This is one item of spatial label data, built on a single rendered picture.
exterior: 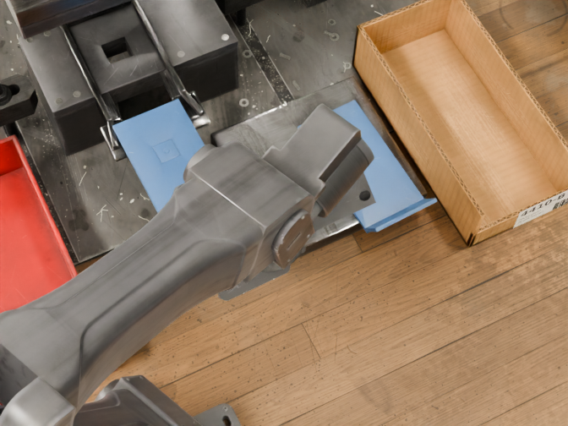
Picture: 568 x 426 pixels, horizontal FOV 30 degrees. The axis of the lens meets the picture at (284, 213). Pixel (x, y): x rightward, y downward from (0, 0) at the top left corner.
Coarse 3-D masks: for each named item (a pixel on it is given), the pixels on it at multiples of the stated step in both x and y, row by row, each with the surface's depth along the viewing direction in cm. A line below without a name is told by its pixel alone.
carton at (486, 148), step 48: (432, 0) 113; (384, 48) 116; (432, 48) 118; (480, 48) 113; (384, 96) 112; (432, 96) 115; (480, 96) 115; (528, 96) 107; (432, 144) 105; (480, 144) 112; (528, 144) 111; (480, 192) 109; (528, 192) 110; (480, 240) 107
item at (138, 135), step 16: (144, 112) 103; (160, 112) 103; (176, 112) 103; (128, 128) 102; (144, 128) 102; (160, 128) 102; (176, 128) 102; (192, 128) 102; (128, 144) 101; (144, 144) 101; (176, 144) 101; (192, 144) 101; (144, 160) 100; (176, 160) 100; (144, 176) 99; (160, 176) 100; (176, 176) 100; (160, 192) 99; (160, 208) 98
